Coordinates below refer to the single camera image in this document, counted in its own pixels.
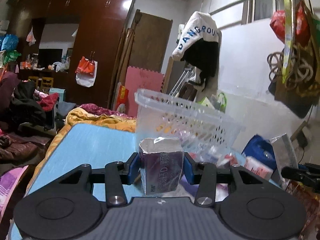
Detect purple medicine box torn top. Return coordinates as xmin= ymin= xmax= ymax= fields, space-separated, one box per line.
xmin=139 ymin=137 xmax=184 ymax=195

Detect clear plastic basket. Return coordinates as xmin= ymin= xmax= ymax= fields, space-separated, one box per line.
xmin=135 ymin=89 xmax=245 ymax=161

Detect blue shopping bag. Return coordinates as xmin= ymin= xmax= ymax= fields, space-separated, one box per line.
xmin=242 ymin=134 xmax=277 ymax=170

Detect yellow orange blanket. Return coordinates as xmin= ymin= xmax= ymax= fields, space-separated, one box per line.
xmin=25 ymin=107 xmax=137 ymax=194

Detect green white tote bag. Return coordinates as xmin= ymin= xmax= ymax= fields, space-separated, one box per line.
xmin=197 ymin=92 xmax=227 ymax=113

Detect pink foam mat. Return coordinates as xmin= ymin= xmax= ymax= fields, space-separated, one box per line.
xmin=124 ymin=65 xmax=166 ymax=118

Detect orange white plastic bag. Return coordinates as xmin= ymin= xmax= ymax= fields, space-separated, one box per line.
xmin=75 ymin=56 xmax=98 ymax=88

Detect pile of dark clothes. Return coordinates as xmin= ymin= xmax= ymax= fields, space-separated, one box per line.
xmin=1 ymin=72 xmax=59 ymax=137

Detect brown hanging bag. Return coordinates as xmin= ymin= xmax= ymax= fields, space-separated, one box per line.
xmin=266 ymin=1 xmax=319 ymax=119

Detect white hoodie blue letters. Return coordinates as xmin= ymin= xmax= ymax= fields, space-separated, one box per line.
xmin=172 ymin=11 xmax=220 ymax=89

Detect dark red wooden wardrobe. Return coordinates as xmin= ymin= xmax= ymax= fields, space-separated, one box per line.
xmin=8 ymin=0 xmax=135 ymax=108

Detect brown wooden board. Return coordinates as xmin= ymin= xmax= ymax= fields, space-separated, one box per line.
xmin=129 ymin=9 xmax=173 ymax=72

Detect red plastic bag hanging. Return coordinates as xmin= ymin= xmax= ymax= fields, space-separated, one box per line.
xmin=269 ymin=0 xmax=312 ymax=46

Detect coiled beige rope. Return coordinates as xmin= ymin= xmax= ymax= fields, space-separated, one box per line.
xmin=267 ymin=42 xmax=315 ymax=91

